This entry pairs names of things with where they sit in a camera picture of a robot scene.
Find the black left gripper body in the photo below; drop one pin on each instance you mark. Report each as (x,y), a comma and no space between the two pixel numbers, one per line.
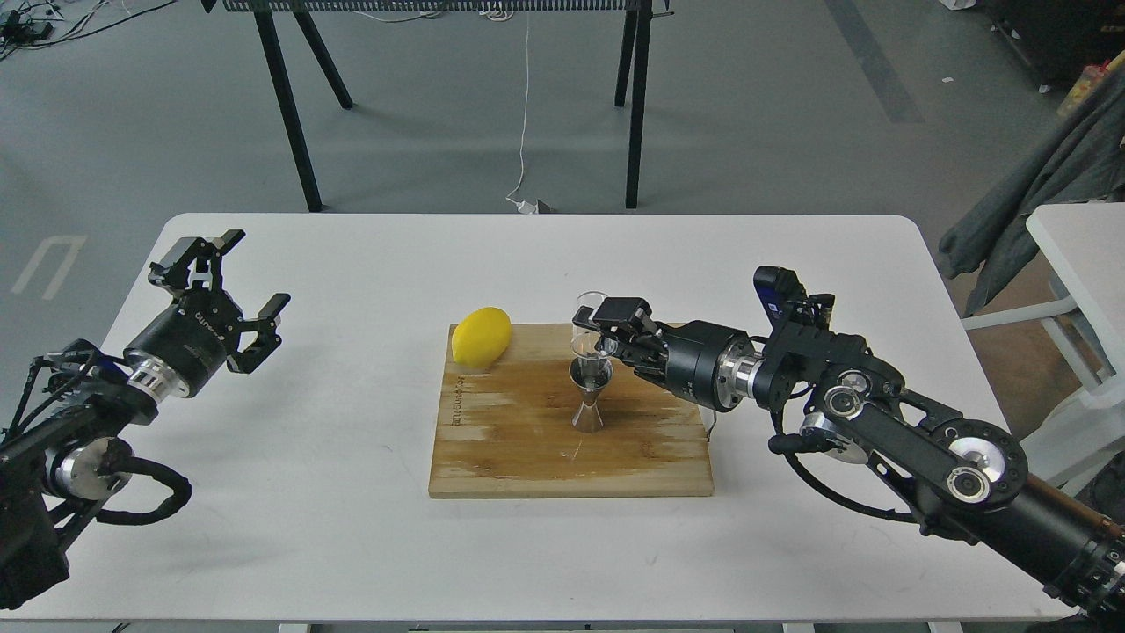
(187,343)

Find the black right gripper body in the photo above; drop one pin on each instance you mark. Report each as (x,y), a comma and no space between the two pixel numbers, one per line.
(695,362)

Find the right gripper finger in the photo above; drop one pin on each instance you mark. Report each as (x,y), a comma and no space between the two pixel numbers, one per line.
(646,354)
(626,317)

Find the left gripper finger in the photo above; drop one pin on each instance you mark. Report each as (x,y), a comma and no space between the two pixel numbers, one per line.
(193,265)
(250,341)

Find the small clear glass cup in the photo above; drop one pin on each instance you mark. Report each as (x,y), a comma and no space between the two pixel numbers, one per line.
(584,342)

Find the steel double jigger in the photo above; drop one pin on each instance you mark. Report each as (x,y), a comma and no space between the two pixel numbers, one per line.
(590,376)

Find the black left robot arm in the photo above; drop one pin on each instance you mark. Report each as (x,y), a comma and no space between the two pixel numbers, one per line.
(64,462)

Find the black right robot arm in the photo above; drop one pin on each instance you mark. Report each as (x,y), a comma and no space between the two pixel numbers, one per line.
(962,479)

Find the yellow lemon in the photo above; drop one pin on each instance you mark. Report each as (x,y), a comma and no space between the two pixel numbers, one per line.
(481,338)

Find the wooden cutting board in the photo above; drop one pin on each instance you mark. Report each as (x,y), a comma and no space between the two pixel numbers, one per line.
(505,432)

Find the white side table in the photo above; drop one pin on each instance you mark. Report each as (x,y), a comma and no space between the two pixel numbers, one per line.
(1083,245)

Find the grey jacket on chair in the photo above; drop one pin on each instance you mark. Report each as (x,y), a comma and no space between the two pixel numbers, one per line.
(1081,160)

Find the black metal frame table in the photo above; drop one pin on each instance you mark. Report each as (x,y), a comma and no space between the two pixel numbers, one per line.
(400,82)

